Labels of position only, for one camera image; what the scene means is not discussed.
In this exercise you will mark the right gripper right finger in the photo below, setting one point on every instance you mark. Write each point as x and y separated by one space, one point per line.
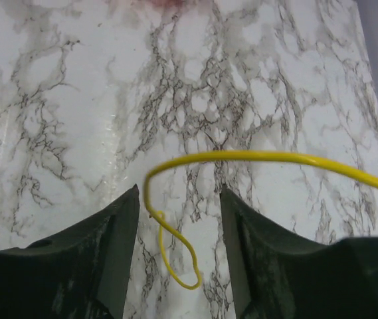
276 273

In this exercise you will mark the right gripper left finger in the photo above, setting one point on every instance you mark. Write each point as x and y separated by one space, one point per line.
82 271

